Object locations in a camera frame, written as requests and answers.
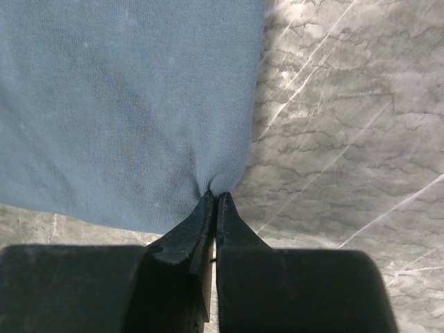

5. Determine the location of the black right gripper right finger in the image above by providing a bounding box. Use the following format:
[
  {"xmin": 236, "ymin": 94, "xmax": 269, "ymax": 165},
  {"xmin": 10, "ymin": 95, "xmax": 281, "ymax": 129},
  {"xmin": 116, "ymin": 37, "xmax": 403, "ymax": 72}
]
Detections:
[{"xmin": 216, "ymin": 193, "xmax": 398, "ymax": 333}]

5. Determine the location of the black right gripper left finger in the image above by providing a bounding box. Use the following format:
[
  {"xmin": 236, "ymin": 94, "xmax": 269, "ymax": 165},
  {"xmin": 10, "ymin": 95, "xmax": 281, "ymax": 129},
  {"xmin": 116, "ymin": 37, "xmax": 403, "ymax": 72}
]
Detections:
[{"xmin": 1, "ymin": 193, "xmax": 214, "ymax": 332}]

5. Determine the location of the teal blue t shirt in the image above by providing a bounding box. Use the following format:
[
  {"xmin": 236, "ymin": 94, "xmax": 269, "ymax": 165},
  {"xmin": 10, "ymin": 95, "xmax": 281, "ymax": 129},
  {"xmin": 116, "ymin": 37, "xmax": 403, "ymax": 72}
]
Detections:
[{"xmin": 1, "ymin": 1, "xmax": 268, "ymax": 234}]

